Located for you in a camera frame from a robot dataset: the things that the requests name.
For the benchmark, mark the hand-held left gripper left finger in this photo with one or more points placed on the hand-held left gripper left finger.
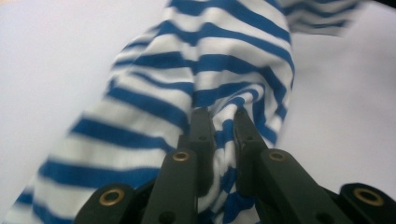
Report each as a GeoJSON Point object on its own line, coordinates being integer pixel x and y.
{"type": "Point", "coordinates": [174, 186]}

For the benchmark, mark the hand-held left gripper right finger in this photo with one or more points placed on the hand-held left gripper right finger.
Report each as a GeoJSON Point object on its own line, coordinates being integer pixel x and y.
{"type": "Point", "coordinates": [280, 186]}

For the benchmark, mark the blue white striped baby romper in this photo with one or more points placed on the blue white striped baby romper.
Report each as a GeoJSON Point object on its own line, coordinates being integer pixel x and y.
{"type": "Point", "coordinates": [174, 77]}

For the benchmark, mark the white table cover sheet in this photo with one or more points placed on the white table cover sheet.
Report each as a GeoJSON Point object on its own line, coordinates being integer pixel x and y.
{"type": "Point", "coordinates": [46, 62]}

